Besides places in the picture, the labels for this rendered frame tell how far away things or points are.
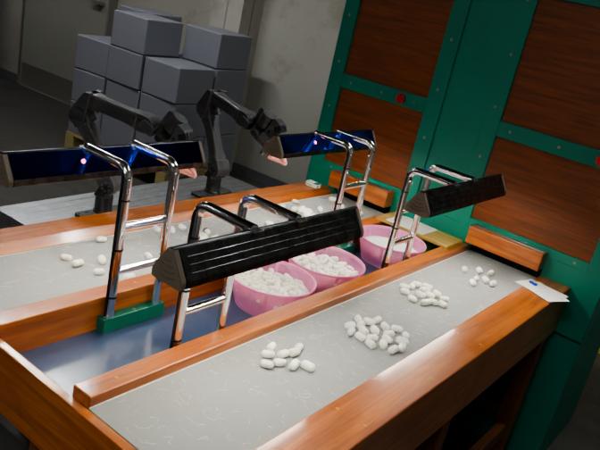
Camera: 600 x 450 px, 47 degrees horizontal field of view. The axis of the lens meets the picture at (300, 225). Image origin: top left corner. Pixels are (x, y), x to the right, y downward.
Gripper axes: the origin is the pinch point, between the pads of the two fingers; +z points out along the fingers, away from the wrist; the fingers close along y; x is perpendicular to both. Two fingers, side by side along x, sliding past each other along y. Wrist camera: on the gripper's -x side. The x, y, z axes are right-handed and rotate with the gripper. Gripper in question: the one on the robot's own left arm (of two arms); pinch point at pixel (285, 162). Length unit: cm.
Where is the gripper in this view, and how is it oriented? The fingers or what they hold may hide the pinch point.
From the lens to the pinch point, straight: 271.4
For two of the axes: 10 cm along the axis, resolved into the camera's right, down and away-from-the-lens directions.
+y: 5.8, -1.2, 8.1
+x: -5.4, 6.8, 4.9
